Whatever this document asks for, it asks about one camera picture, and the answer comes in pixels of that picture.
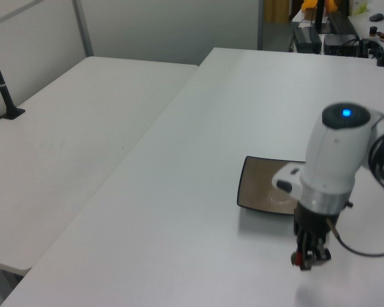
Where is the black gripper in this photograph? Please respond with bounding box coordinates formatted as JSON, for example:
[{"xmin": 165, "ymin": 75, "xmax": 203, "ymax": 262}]
[{"xmin": 292, "ymin": 201, "xmax": 340, "ymax": 272}]

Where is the brown square ceramic plate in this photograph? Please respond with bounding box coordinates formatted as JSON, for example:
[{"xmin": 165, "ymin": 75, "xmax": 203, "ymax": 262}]
[{"xmin": 236, "ymin": 155, "xmax": 307, "ymax": 219}]

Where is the black electronics box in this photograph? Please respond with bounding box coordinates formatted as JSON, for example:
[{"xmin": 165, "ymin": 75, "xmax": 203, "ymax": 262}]
[{"xmin": 323, "ymin": 33, "xmax": 362, "ymax": 57}]

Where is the black power supply box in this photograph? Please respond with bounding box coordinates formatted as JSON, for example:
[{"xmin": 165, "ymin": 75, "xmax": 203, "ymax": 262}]
[{"xmin": 293, "ymin": 26, "xmax": 322, "ymax": 54}]

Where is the black monitor stand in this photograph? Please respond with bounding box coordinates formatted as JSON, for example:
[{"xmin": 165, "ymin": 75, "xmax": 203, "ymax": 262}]
[{"xmin": 314, "ymin": 0, "xmax": 333, "ymax": 35}]

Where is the yellow object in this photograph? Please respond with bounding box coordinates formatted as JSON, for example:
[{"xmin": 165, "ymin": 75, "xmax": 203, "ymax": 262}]
[{"xmin": 301, "ymin": 0, "xmax": 339, "ymax": 14}]

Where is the green white box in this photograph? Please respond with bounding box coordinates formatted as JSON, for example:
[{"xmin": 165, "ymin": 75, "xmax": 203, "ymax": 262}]
[{"xmin": 349, "ymin": 0, "xmax": 371, "ymax": 17}]

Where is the black pole with base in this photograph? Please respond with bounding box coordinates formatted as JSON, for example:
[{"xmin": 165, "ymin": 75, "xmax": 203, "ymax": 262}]
[{"xmin": 0, "ymin": 31, "xmax": 26, "ymax": 120}]

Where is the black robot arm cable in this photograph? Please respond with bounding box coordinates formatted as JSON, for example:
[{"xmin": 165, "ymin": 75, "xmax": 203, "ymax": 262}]
[{"xmin": 326, "ymin": 218, "xmax": 384, "ymax": 258}]

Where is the grey wall end post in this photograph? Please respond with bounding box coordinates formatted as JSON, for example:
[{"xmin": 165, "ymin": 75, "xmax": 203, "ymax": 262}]
[{"xmin": 257, "ymin": 0, "xmax": 265, "ymax": 51}]

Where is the grey metal partition post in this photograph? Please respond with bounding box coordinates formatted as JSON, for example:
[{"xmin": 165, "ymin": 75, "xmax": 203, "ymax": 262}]
[{"xmin": 71, "ymin": 0, "xmax": 95, "ymax": 59}]

